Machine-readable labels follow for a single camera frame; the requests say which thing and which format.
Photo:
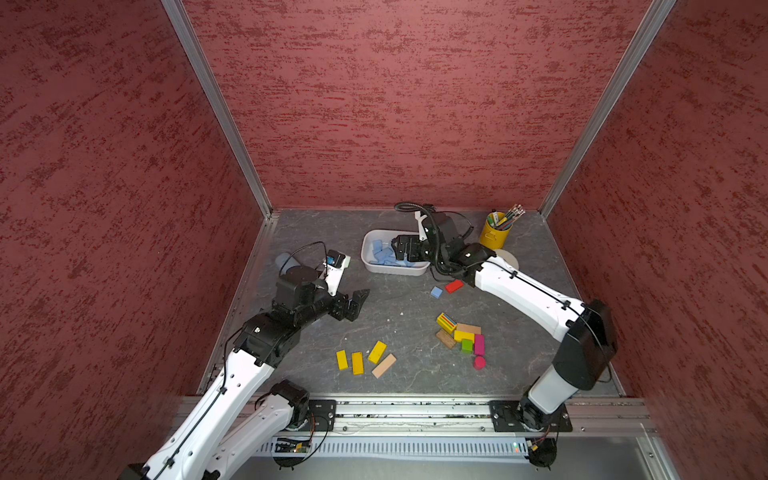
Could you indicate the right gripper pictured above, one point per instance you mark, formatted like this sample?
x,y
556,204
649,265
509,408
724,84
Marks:
x,y
413,242

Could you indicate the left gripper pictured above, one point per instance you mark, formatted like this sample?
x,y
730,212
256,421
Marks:
x,y
339,310

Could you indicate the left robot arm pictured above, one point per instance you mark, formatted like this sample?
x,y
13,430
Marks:
x,y
210,443

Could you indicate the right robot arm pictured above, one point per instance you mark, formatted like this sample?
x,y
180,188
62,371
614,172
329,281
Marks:
x,y
585,332

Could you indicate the white plastic tray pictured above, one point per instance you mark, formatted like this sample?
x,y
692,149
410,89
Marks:
x,y
378,255

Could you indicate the red block right cluster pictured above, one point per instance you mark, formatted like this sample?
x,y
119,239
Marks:
x,y
454,286

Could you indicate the yellow long block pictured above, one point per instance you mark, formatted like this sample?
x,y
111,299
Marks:
x,y
377,352

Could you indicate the long tan wooden block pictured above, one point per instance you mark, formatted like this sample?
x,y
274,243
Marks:
x,y
384,365

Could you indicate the striped yellow block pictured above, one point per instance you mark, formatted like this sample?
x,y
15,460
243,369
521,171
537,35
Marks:
x,y
446,323

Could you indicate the yellow pen holder can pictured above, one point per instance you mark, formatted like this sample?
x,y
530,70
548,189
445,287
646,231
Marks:
x,y
494,232

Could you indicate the pens in can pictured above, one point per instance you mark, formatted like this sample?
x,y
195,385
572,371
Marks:
x,y
510,216

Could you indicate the brown wooden block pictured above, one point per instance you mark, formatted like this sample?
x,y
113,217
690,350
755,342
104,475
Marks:
x,y
446,339

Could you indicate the yellow block right cluster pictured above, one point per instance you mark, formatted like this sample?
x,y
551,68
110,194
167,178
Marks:
x,y
461,336

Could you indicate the white tape roll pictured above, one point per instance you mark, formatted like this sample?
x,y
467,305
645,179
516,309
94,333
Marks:
x,y
508,257

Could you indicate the tan block right cluster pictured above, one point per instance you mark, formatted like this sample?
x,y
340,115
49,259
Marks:
x,y
468,328

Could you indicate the magenta long block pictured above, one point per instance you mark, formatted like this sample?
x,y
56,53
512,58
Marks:
x,y
479,345

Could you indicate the magenta cylinder block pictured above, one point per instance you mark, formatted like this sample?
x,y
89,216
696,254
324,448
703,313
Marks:
x,y
479,362

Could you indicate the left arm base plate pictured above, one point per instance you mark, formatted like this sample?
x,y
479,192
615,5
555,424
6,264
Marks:
x,y
321,416

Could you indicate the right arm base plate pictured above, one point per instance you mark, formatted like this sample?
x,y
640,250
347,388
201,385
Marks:
x,y
509,416

